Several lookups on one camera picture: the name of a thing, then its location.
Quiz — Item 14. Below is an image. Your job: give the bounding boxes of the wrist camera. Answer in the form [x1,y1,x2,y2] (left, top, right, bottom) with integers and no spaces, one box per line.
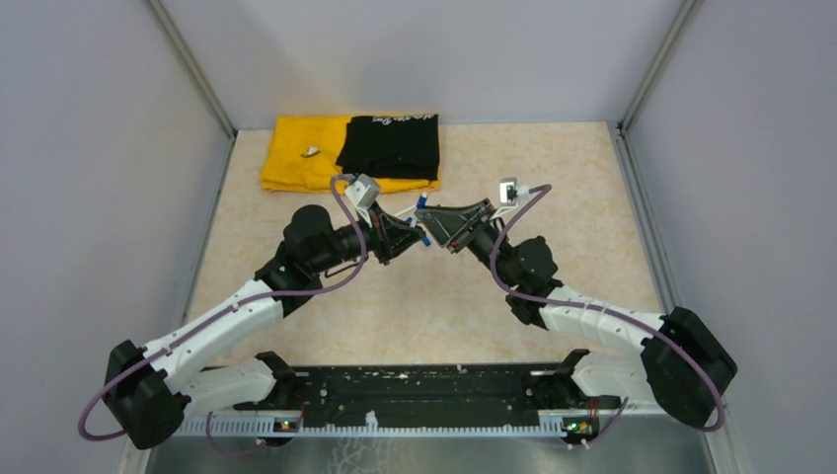
[344,174,381,210]
[492,178,531,219]

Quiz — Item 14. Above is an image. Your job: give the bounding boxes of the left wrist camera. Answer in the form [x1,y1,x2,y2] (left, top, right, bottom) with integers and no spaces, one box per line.
[344,174,381,210]

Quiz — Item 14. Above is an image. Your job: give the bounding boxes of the yellow folded shirt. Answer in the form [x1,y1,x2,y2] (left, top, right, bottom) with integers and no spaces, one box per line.
[259,116,441,194]

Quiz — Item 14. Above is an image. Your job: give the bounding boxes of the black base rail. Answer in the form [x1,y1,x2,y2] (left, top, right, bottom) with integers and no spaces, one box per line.
[234,363,622,437]

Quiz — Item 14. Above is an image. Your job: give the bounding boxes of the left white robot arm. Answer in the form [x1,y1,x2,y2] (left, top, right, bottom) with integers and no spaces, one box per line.
[98,203,426,449]

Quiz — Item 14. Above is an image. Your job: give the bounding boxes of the white blue-ended marker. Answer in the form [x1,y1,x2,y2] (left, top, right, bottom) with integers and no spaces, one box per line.
[406,217,432,247]

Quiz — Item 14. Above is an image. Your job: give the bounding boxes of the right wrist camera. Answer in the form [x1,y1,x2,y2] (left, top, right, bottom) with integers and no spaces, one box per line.
[492,178,531,219]

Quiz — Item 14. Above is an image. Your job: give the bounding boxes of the black folded shirt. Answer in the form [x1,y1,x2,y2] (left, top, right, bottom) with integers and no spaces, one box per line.
[337,114,440,181]

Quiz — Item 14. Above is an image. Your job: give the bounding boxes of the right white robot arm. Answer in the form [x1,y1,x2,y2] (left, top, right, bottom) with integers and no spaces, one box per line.
[416,199,738,432]

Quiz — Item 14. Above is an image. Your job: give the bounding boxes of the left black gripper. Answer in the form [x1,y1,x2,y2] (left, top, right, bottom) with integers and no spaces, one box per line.
[311,200,426,274]

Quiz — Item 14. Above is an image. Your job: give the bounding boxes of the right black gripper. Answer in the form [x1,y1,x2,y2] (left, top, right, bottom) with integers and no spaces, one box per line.
[417,197,519,288]

